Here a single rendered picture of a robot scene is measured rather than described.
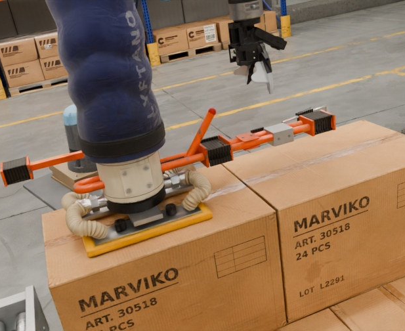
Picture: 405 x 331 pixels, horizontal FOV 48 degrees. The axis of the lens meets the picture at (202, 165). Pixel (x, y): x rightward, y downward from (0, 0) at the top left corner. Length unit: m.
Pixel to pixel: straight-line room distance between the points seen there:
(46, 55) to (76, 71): 7.20
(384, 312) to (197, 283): 0.59
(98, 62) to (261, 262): 0.68
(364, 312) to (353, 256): 0.17
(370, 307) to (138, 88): 0.96
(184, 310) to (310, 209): 0.44
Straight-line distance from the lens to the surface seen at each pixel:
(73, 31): 1.09
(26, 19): 9.63
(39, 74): 8.36
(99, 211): 1.30
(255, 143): 1.35
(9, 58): 8.33
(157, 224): 1.21
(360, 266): 1.54
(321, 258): 1.42
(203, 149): 1.28
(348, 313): 1.53
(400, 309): 1.56
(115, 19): 1.09
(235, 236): 1.22
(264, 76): 1.28
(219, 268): 1.25
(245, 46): 1.28
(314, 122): 1.44
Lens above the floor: 1.57
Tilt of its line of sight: 24 degrees down
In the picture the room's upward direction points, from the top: 9 degrees counter-clockwise
